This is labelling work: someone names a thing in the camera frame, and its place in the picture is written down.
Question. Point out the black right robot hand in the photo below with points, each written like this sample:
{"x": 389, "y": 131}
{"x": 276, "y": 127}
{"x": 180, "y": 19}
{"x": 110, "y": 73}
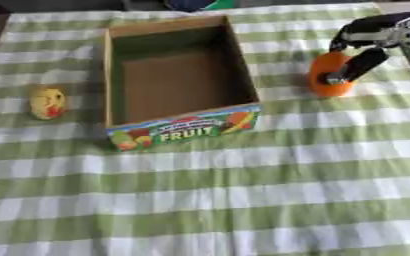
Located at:
{"x": 363, "y": 61}

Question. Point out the orange round toy fruit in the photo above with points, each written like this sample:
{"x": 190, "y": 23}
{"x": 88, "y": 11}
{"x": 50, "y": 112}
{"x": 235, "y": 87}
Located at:
{"x": 326, "y": 75}

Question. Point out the open cardboard box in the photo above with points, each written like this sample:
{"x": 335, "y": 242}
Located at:
{"x": 176, "y": 83}

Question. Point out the yellow round soft toy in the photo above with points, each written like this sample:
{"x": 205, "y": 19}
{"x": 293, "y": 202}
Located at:
{"x": 47, "y": 103}

